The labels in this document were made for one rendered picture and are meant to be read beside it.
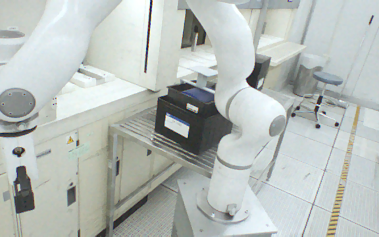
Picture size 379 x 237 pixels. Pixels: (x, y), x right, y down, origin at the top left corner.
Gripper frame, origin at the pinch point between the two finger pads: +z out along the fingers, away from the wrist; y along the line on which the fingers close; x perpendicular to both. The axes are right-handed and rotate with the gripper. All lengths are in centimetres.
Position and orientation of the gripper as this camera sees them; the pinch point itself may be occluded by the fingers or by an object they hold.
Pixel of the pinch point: (21, 192)
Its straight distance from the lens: 70.9
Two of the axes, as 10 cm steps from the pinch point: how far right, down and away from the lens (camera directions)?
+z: -1.5, 8.9, 4.2
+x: -8.2, 1.3, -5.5
